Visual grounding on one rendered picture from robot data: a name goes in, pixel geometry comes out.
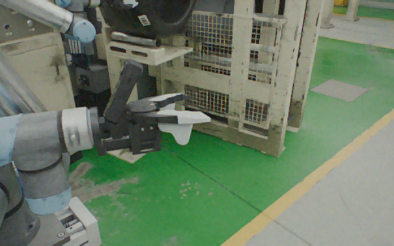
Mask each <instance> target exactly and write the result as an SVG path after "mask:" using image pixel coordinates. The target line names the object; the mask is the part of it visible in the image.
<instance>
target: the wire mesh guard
mask: <svg viewBox="0 0 394 246"><path fill-rule="evenodd" d="M193 14H200V21H198V22H200V26H198V27H200V40H198V41H200V62H199V63H200V66H199V67H200V70H199V71H200V74H199V75H201V59H202V58H201V55H203V54H201V46H202V45H201V32H202V31H201V14H202V15H208V26H209V16H212V24H213V16H216V23H215V24H218V23H217V18H218V16H221V17H227V18H230V19H231V18H234V19H241V20H243V26H244V20H247V23H248V20H253V21H257V23H258V21H261V22H263V21H266V22H267V24H268V22H272V23H278V29H277V36H276V37H277V40H276V41H274V42H276V46H275V51H274V57H273V58H274V61H271V62H273V66H271V67H273V69H272V71H270V72H272V75H270V76H271V77H272V80H271V86H270V97H269V103H268V114H267V115H265V116H266V125H265V126H263V125H262V124H261V121H260V124H259V123H257V122H258V121H257V122H253V118H252V122H251V121H249V117H248V118H247V119H248V120H245V117H244V119H241V118H236V117H233V112H232V116H229V115H226V114H224V113H225V112H224V113H219V112H218V109H217V110H216V111H217V112H216V111H214V110H215V109H214V110H213V111H212V110H209V109H204V108H201V107H197V106H194V105H189V104H187V99H186V103H184V101H182V102H183V103H182V102H176V103H175V104H178V105H183V106H186V107H190V108H192V109H197V110H200V111H204V112H208V113H210V114H213V115H217V116H222V117H224V118H229V119H231V120H236V121H239V122H243V123H246V124H251V125H254V126H257V127H259V128H263V129H266V130H268V129H269V123H270V113H271V108H272V97H273V91H274V81H275V70H276V65H277V59H278V53H279V42H280V36H281V26H282V21H283V19H276V18H262V17H255V16H242V15H235V14H222V13H214V12H201V11H194V10H193V12H192V30H189V31H192V34H191V35H192V70H194V69H193V66H194V65H193V35H194V34H193V26H196V25H193ZM203 23H207V22H203ZM220 25H224V24H220ZM225 26H226V24H225ZM228 26H229V33H230V23H229V24H228ZM204 28H205V26H204ZM204 33H207V32H205V31H204ZM233 37H234V28H233ZM234 42H238V34H237V41H234ZM241 46H242V39H241ZM241 46H238V47H241ZM162 64H164V62H163V63H162ZM162 64H159V67H160V90H161V95H163V93H164V95H165V92H163V86H166V85H164V80H163V79H164V78H163V76H162V71H164V70H162V67H163V66H162ZM202 68H203V71H202V72H203V75H202V76H203V79H202V80H203V91H204V89H205V88H204V58H203V67H202ZM203 91H202V92H203ZM214 103H215V102H214ZM213 106H214V105H213ZM224 109H225V110H226V108H224Z"/></svg>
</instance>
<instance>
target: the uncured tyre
mask: <svg viewBox="0 0 394 246"><path fill-rule="evenodd" d="M135 2H138V5H136V6H134V7H132V8H130V9H116V8H113V7H111V8H109V9H110V11H111V14H112V16H113V17H114V20H115V23H116V26H117V27H118V28H119V29H121V31H124V32H125V33H128V34H134V35H139V36H147V37H152V38H159V39H164V38H170V37H172V36H174V35H176V34H177V33H178V32H179V31H180V30H181V29H183V27H184V26H185V24H187V22H188V20H189V19H190V16H191V13H192V12H193V10H194V8H195V4H196V0H135ZM142 15H145V16H146V17H147V19H148V21H149V22H150V25H144V26H143V24H142V23H141V21H140V20H139V17H138V16H142Z"/></svg>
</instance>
